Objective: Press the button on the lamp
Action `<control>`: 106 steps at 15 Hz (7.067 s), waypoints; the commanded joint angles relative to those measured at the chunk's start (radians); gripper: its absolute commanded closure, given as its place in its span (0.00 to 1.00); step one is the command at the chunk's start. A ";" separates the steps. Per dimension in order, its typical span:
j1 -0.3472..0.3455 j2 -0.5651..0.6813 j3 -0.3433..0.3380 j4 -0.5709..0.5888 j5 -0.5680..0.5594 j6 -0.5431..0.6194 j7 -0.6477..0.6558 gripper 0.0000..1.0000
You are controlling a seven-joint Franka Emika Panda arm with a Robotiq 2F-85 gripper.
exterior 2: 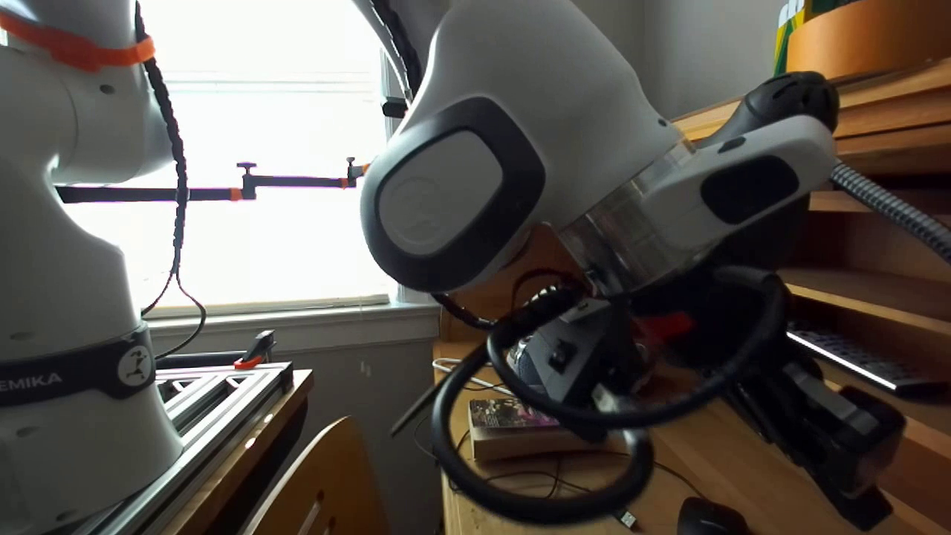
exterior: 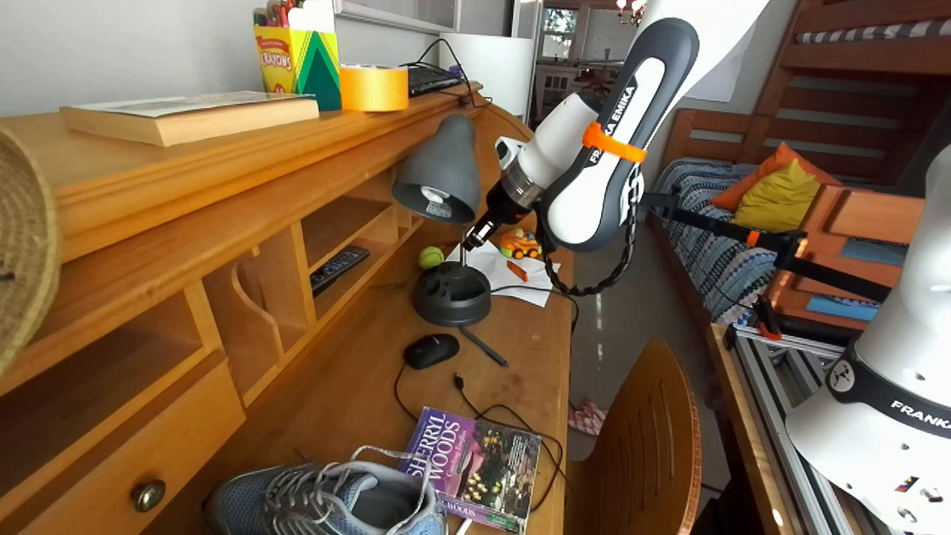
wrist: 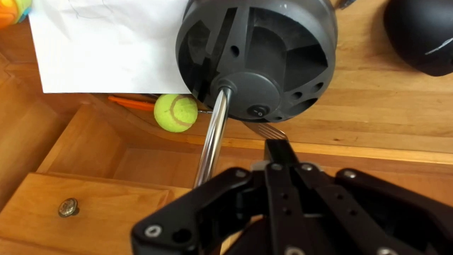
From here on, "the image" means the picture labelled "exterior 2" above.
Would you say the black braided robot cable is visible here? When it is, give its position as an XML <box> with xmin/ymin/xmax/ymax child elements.
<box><xmin>130</xmin><ymin>0</ymin><xmax>210</xmax><ymax>364</ymax></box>

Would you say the white window frame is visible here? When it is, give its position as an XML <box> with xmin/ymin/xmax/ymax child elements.
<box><xmin>55</xmin><ymin>0</ymin><xmax>443</xmax><ymax>324</ymax></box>

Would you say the black keyboard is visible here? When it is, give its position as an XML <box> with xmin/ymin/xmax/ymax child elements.
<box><xmin>783</xmin><ymin>324</ymin><xmax>951</xmax><ymax>398</ymax></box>

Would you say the black computer mouse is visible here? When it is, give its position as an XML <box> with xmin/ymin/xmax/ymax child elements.
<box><xmin>673</xmin><ymin>498</ymin><xmax>751</xmax><ymax>535</ymax></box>

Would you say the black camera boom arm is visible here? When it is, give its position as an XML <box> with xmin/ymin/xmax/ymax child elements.
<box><xmin>55</xmin><ymin>159</ymin><xmax>375</xmax><ymax>205</ymax></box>

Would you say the red black clamp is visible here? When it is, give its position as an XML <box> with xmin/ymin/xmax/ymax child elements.
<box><xmin>231</xmin><ymin>327</ymin><xmax>280</xmax><ymax>374</ymax></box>

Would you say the wooden chair back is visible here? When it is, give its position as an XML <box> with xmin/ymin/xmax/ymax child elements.
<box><xmin>241</xmin><ymin>414</ymin><xmax>385</xmax><ymax>535</ymax></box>

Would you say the thick paperback book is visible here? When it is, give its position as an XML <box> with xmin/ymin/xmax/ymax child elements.
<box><xmin>462</xmin><ymin>397</ymin><xmax>599</xmax><ymax>468</ymax></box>

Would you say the wooden roll-top desk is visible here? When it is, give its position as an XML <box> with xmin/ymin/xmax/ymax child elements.
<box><xmin>430</xmin><ymin>55</ymin><xmax>951</xmax><ymax>535</ymax></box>

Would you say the grey lamp gooseneck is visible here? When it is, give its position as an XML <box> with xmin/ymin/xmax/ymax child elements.
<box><xmin>830</xmin><ymin>160</ymin><xmax>951</xmax><ymax>264</ymax></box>

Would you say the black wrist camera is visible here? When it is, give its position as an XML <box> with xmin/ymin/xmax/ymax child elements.
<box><xmin>512</xmin><ymin>296</ymin><xmax>647</xmax><ymax>401</ymax></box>

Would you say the orange bowl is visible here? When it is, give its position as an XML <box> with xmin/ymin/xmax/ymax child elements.
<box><xmin>783</xmin><ymin>0</ymin><xmax>951</xmax><ymax>85</ymax></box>

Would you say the thick black wrist cable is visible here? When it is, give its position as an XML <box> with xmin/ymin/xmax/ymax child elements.
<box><xmin>428</xmin><ymin>264</ymin><xmax>791</xmax><ymax>529</ymax></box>

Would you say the green yellow box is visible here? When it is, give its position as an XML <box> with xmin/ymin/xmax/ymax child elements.
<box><xmin>769</xmin><ymin>0</ymin><xmax>810</xmax><ymax>79</ymax></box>

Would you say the aluminium rail frame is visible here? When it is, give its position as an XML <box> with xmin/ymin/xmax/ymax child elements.
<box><xmin>87</xmin><ymin>359</ymin><xmax>315</xmax><ymax>535</ymax></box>

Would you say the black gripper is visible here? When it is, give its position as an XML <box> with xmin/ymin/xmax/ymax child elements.
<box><xmin>734</xmin><ymin>353</ymin><xmax>908</xmax><ymax>535</ymax></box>

